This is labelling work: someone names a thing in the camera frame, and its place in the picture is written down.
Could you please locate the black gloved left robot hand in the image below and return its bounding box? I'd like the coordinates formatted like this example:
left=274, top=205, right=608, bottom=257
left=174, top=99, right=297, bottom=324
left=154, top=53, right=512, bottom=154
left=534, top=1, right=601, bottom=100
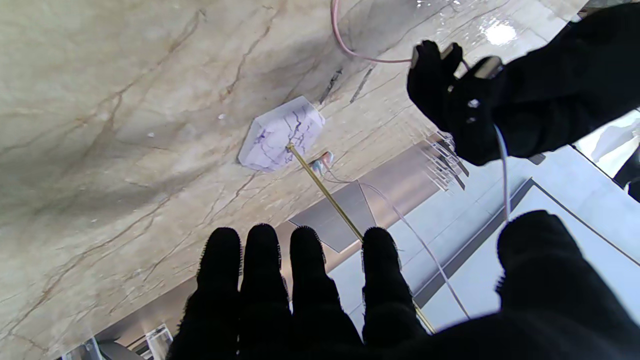
left=406, top=2, right=640, bottom=167

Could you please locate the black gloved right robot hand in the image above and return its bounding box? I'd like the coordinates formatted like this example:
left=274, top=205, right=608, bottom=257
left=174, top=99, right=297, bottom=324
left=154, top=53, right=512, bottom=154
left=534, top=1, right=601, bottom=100
left=167, top=210, right=640, bottom=360

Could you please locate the pink white wired earphone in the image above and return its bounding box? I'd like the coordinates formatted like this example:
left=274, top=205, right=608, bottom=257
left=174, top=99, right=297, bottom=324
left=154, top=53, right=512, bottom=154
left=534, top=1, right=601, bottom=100
left=309, top=0, right=512, bottom=321

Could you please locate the grey table inlay panel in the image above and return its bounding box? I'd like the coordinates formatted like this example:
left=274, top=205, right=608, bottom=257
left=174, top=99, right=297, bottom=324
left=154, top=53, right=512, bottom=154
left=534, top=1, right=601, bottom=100
left=289, top=180, right=377, bottom=253

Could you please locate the clear acrylic name stand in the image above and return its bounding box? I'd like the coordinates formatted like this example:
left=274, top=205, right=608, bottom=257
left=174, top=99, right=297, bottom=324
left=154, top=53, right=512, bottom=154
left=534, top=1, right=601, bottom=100
left=145, top=324, right=174, bottom=360
left=424, top=134, right=457, bottom=177
left=60, top=337, right=101, bottom=360

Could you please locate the dark upright desk monitor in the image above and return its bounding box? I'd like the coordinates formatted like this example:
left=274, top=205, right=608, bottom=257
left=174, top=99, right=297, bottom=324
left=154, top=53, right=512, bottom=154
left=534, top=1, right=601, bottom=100
left=97, top=340, right=146, bottom=360

